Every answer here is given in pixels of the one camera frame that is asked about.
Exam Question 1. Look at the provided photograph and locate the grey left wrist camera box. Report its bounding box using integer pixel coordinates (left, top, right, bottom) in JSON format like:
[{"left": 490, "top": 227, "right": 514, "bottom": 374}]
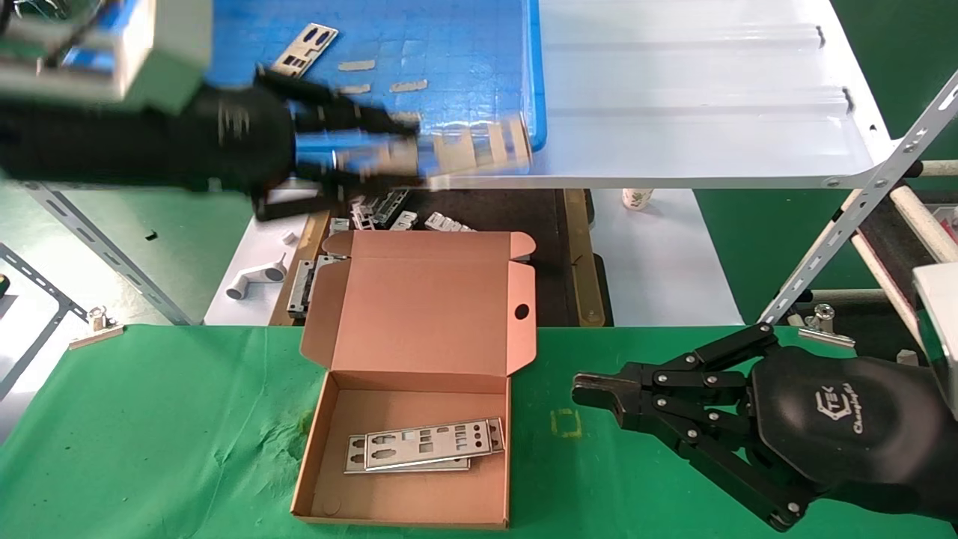
[{"left": 0, "top": 0, "right": 216, "bottom": 115}]

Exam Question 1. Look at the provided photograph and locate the small metal bracket pile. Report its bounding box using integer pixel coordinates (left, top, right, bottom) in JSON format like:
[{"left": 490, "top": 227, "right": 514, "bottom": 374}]
[{"left": 347, "top": 193, "right": 376, "bottom": 230}]

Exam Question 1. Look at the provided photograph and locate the green table cloth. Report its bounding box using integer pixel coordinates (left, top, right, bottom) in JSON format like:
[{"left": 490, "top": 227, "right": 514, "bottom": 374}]
[{"left": 0, "top": 323, "right": 958, "bottom": 539}]

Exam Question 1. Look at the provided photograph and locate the grey slotted angle frame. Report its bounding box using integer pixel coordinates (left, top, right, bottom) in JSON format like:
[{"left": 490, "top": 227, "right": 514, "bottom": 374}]
[{"left": 0, "top": 243, "right": 89, "bottom": 401}]

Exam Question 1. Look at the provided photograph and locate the grey metal plate part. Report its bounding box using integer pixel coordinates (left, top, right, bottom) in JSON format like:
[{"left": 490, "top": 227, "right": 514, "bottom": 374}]
[{"left": 287, "top": 255, "right": 349, "bottom": 319}]

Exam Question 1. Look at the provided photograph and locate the white metal shelf board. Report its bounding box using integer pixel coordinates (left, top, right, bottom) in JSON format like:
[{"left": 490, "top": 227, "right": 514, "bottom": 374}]
[{"left": 419, "top": 0, "right": 895, "bottom": 190}]

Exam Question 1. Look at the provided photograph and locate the white tube cart frame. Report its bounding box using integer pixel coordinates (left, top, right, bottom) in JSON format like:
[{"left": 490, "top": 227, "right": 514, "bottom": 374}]
[{"left": 805, "top": 159, "right": 958, "bottom": 368}]

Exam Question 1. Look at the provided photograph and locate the white lower board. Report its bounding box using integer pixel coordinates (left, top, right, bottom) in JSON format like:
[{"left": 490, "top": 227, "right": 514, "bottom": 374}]
[{"left": 204, "top": 189, "right": 743, "bottom": 328}]

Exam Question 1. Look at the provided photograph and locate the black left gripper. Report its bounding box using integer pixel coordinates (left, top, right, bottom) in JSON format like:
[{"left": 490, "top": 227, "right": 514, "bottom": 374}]
[{"left": 187, "top": 67, "right": 420, "bottom": 222}]

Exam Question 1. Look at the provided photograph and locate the ladder shaped metal bracket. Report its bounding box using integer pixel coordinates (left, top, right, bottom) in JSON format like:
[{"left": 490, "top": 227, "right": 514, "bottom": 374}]
[{"left": 374, "top": 189, "right": 411, "bottom": 226}]

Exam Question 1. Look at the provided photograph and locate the blue plastic tray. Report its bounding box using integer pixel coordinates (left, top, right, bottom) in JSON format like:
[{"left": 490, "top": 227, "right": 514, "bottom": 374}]
[{"left": 202, "top": 0, "right": 547, "bottom": 154}]

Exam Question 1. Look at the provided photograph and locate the grey slotted shelf upright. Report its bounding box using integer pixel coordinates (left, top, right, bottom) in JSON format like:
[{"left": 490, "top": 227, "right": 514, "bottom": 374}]
[
  {"left": 19, "top": 180, "right": 192, "bottom": 326},
  {"left": 757, "top": 67, "right": 958, "bottom": 324}
]

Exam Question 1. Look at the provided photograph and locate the white plastic pipe fitting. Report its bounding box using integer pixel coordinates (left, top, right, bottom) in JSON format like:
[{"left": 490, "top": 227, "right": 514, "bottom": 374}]
[{"left": 225, "top": 253, "right": 288, "bottom": 301}]

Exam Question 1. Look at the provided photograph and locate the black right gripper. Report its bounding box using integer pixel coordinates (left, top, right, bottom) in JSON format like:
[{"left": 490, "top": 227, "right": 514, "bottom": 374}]
[{"left": 573, "top": 323, "right": 958, "bottom": 532}]

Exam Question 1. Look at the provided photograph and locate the silver metal I/O shield plate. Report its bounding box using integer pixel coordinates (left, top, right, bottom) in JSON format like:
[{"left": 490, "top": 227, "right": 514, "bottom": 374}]
[
  {"left": 344, "top": 434, "right": 472, "bottom": 475},
  {"left": 337, "top": 112, "right": 534, "bottom": 188},
  {"left": 364, "top": 417, "right": 505, "bottom": 472},
  {"left": 271, "top": 22, "right": 339, "bottom": 78}
]

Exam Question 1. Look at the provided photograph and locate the brown cardboard box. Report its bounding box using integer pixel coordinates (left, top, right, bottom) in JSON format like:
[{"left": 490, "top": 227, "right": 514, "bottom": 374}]
[{"left": 290, "top": 230, "right": 538, "bottom": 529}]

